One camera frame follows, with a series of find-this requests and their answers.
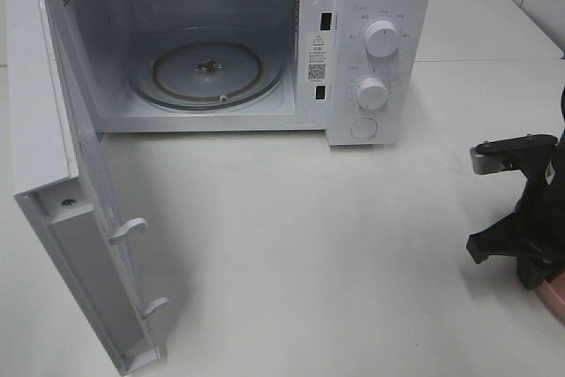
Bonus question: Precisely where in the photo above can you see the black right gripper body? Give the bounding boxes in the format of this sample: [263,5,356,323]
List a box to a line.
[466,139,564,290]

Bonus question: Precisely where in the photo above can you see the pink round plate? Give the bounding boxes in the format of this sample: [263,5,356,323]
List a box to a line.
[537,274,565,321]

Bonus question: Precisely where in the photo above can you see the white round door button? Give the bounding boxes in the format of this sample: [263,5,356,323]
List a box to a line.
[350,117,378,140]

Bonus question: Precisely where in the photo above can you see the white microwave door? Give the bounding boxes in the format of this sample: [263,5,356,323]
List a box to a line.
[5,0,167,375]

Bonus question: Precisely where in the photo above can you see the white lower timer knob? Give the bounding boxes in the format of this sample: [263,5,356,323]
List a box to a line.
[356,78,389,110]

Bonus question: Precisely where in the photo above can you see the white upper power knob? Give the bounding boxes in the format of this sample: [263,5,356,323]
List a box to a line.
[363,17,401,58]

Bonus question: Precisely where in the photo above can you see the white microwave oven body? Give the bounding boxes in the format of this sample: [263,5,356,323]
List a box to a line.
[73,0,428,146]

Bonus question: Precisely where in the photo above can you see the white warning label sticker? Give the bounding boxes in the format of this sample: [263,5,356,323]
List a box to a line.
[305,32,330,83]

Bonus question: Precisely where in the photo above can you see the glass microwave turntable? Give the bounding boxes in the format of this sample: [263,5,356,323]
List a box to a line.
[126,26,294,111]

